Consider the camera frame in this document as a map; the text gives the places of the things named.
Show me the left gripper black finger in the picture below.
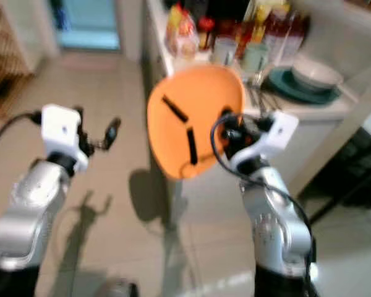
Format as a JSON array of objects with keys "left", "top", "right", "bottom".
[{"left": 104, "top": 117, "right": 122, "bottom": 150}]

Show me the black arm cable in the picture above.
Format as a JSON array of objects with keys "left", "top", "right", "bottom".
[
  {"left": 0, "top": 111, "right": 44, "bottom": 158},
  {"left": 210, "top": 113, "right": 320, "bottom": 295}
]

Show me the dark green plate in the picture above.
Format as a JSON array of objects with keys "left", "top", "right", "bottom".
[{"left": 267, "top": 66, "right": 343, "bottom": 105}]

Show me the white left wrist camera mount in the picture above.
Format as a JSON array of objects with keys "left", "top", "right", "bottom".
[{"left": 41, "top": 104, "right": 83, "bottom": 171}]

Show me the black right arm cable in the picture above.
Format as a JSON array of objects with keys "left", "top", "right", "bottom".
[{"left": 210, "top": 113, "right": 320, "bottom": 295}]

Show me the blue glass door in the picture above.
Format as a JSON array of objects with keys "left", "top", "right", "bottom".
[{"left": 53, "top": 0, "right": 122, "bottom": 51}]

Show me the white cup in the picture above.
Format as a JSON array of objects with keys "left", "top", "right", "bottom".
[{"left": 212, "top": 36, "right": 239, "bottom": 66}]

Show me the jar with red lid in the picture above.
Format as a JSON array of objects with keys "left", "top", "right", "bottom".
[{"left": 197, "top": 17, "right": 216, "bottom": 51}]

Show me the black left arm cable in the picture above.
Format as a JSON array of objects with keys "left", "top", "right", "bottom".
[{"left": 0, "top": 111, "right": 44, "bottom": 158}]

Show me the orange plastic bowl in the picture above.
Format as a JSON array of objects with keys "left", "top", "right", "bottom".
[{"left": 147, "top": 64, "right": 245, "bottom": 181}]

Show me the clear bag of bread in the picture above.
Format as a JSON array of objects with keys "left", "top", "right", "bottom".
[{"left": 165, "top": 4, "right": 200, "bottom": 60}]

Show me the clear bottle with red label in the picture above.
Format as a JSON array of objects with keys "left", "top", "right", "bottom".
[
  {"left": 287, "top": 11, "right": 311, "bottom": 51},
  {"left": 263, "top": 6, "right": 288, "bottom": 54}
]

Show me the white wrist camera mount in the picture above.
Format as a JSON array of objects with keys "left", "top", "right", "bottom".
[
  {"left": 229, "top": 110, "right": 300, "bottom": 174},
  {"left": 41, "top": 104, "right": 83, "bottom": 171}
]

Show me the white ceramic bowl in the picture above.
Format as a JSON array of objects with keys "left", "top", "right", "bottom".
[{"left": 291, "top": 56, "right": 344, "bottom": 93}]

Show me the grey robot foot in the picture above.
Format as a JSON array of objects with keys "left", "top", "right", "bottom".
[{"left": 95, "top": 279, "right": 140, "bottom": 297}]

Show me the brown wicker rack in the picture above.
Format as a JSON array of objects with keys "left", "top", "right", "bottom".
[{"left": 0, "top": 5, "right": 35, "bottom": 119}]

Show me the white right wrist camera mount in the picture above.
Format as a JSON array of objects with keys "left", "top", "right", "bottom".
[{"left": 229, "top": 110, "right": 300, "bottom": 174}]

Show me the pale green mug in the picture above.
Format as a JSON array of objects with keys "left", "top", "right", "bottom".
[{"left": 241, "top": 42, "right": 270, "bottom": 74}]

